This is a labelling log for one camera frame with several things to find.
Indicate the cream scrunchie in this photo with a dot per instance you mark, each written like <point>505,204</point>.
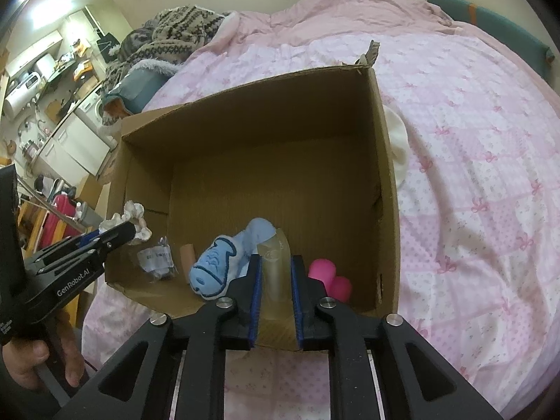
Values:
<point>135,216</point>

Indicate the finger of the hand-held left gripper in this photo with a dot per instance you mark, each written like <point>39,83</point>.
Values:
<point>116,236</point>
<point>65,247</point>

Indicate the grey bin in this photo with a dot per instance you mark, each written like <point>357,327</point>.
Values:
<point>89,218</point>

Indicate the blue fluffy sock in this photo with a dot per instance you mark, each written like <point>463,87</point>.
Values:
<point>218,267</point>

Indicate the brown cardboard box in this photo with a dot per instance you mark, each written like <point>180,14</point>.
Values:
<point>262,170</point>

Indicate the white kitchen cabinet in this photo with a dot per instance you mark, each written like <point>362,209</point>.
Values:
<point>83,140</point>

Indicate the yellow wooden rack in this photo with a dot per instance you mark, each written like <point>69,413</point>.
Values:
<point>37,223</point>

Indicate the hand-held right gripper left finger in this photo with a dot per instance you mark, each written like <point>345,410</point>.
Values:
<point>256,297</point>

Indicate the teal fleece-lined garment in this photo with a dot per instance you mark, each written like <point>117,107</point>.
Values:
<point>140,87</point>

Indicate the pink suitcase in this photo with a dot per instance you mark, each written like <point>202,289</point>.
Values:
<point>61,214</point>

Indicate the person's left hand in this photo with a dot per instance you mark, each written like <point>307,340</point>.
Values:
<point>28,358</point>

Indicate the clear plastic packet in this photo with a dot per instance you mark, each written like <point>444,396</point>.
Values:
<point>153,260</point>

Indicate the black hanging garment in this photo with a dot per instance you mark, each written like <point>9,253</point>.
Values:
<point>105,43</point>

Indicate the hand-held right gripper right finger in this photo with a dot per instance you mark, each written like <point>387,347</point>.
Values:
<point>297,302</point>

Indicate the teal headboard cushion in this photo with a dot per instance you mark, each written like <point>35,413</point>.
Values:
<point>494,24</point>

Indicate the pink makeup sponge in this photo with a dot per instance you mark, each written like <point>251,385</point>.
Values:
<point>328,278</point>

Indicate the white washing machine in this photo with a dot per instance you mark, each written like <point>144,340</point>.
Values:
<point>95,109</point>

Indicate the white fluffy sock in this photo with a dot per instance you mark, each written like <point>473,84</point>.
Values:
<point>399,144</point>

